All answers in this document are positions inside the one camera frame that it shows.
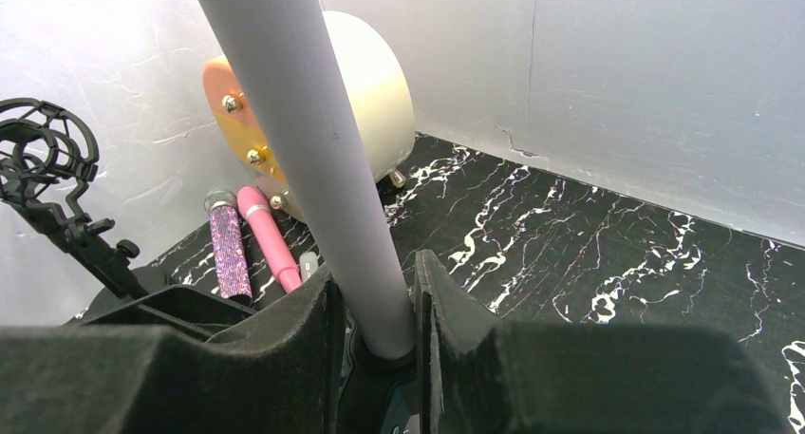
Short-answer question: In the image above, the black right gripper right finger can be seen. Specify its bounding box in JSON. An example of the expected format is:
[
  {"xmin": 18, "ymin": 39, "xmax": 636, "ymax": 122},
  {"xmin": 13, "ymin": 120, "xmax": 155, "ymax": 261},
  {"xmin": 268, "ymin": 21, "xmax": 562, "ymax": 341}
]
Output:
[{"xmin": 415, "ymin": 250, "xmax": 789, "ymax": 433}]

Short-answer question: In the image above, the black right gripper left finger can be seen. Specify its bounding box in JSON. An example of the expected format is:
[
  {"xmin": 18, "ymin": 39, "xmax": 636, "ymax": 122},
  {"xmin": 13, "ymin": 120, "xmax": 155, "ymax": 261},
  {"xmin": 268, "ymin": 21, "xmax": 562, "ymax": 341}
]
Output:
[{"xmin": 1, "ymin": 266, "xmax": 346, "ymax": 433}]

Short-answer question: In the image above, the black tripod microphone stand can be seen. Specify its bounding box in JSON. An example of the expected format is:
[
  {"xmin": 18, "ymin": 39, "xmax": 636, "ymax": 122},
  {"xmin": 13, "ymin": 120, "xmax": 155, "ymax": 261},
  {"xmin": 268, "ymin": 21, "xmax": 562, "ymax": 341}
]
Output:
[{"xmin": 1, "ymin": 98, "xmax": 147, "ymax": 300}]

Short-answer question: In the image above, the pink microphone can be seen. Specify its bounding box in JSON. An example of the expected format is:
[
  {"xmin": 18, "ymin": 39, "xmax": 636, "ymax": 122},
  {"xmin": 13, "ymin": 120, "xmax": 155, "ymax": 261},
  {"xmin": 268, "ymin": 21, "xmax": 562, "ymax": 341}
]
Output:
[{"xmin": 236, "ymin": 186, "xmax": 302, "ymax": 293}]

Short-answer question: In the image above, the purple tripod music stand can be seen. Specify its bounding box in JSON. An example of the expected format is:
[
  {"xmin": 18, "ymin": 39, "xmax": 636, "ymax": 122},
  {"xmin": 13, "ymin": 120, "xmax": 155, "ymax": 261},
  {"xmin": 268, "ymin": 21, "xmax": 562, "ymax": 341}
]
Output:
[{"xmin": 197, "ymin": 0, "xmax": 416, "ymax": 360}]

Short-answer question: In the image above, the black round-base desktop mic stand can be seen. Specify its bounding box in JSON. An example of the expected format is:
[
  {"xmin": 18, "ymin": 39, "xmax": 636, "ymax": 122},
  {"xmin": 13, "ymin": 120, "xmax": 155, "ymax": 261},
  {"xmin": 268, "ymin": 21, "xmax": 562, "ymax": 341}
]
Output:
[{"xmin": 70, "ymin": 267, "xmax": 256, "ymax": 341}]

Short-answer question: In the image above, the beige orange drawer cabinet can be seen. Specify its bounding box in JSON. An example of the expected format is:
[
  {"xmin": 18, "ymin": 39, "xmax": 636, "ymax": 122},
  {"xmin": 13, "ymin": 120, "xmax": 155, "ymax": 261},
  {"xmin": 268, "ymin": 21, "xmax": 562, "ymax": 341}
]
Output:
[{"xmin": 202, "ymin": 10, "xmax": 416, "ymax": 220}]

